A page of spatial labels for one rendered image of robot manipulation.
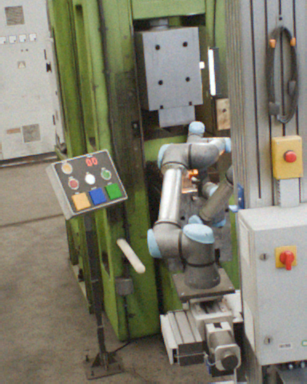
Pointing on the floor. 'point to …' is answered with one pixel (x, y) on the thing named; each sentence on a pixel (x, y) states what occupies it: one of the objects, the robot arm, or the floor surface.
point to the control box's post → (94, 286)
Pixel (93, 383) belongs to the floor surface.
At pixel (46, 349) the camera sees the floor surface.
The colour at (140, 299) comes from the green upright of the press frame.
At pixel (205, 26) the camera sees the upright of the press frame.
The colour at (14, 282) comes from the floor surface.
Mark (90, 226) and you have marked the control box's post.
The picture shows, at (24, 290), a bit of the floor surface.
